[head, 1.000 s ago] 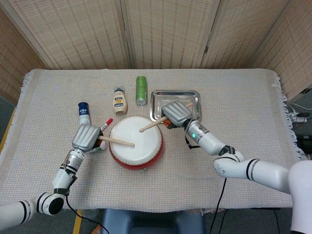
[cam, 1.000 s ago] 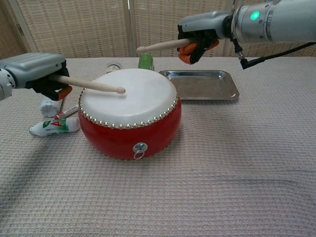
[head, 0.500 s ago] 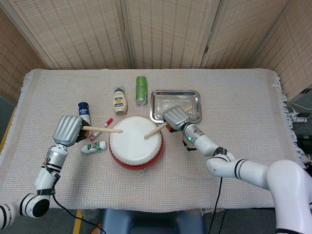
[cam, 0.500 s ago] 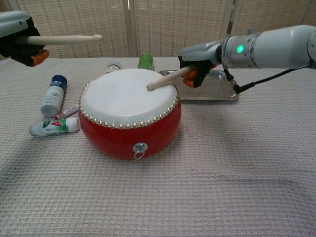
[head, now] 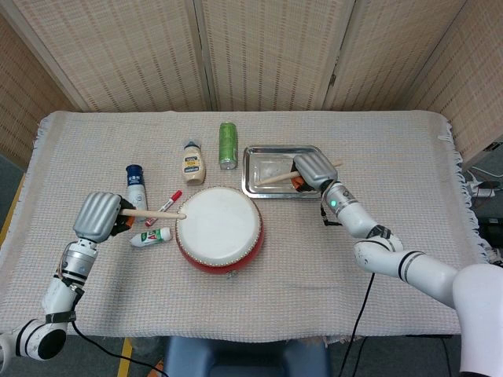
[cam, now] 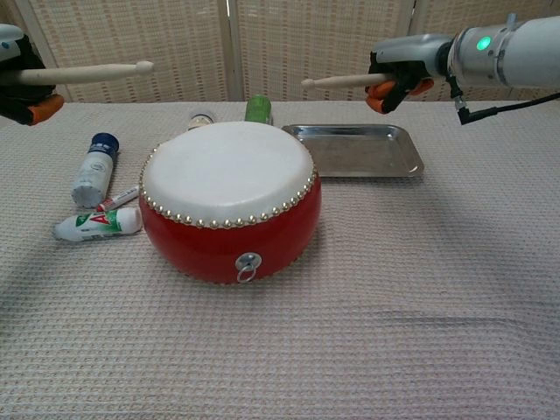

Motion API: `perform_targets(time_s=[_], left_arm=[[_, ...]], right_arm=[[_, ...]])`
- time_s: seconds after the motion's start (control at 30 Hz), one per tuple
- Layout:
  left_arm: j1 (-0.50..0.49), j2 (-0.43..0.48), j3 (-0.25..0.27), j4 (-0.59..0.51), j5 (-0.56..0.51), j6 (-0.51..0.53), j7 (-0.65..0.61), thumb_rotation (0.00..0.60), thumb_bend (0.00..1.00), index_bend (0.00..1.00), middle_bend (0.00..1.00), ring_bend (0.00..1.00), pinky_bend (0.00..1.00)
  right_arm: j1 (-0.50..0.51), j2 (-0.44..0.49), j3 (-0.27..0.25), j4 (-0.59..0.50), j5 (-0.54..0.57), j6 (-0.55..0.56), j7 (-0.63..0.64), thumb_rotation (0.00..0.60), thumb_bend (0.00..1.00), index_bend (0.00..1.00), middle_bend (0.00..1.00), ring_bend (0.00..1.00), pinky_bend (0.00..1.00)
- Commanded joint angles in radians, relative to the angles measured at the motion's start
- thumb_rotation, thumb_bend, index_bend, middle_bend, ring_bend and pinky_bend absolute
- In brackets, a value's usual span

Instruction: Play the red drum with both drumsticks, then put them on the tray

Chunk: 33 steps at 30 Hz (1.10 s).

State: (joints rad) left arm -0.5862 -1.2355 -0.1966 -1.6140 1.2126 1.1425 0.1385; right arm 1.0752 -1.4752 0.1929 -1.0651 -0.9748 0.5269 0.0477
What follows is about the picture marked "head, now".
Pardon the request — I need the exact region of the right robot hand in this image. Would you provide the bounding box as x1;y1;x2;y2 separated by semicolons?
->
289;152;340;193

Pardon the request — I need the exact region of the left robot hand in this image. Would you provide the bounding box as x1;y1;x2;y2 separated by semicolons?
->
72;192;137;243

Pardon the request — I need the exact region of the wooden drumstick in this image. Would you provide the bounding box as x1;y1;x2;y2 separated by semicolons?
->
255;159;343;186
119;209;188;220

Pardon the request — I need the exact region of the stainless steel tray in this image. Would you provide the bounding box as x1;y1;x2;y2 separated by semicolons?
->
240;144;327;199

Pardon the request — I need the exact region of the red drum with white skin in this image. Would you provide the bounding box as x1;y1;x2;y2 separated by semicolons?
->
174;185;266;280

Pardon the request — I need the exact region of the white bottle with blue cap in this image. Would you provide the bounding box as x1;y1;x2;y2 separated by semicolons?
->
125;163;149;223

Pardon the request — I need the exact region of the white and green small bottle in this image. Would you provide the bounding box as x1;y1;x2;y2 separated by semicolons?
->
129;226;173;249

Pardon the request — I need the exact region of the red and white marker pen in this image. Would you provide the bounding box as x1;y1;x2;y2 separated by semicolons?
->
145;190;184;228

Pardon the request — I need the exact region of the green drink can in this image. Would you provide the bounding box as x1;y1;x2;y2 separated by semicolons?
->
218;122;239;170

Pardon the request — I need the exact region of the beige mayonnaise squeeze bottle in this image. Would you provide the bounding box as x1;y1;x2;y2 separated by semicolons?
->
182;139;207;186

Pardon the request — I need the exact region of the beige woven tablecloth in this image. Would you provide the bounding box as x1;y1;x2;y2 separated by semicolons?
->
0;110;492;339

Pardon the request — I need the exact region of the woven folding screen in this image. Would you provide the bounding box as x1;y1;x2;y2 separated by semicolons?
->
0;0;503;170

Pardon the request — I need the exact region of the white power strip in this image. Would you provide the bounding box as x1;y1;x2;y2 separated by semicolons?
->
469;178;498;199

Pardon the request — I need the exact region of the black box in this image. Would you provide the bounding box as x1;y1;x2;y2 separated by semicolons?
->
477;218;503;249

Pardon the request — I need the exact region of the blue chair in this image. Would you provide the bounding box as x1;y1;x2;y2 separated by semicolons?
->
162;335;332;377

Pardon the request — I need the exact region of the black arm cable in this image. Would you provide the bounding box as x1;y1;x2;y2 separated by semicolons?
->
340;270;375;377
70;320;171;377

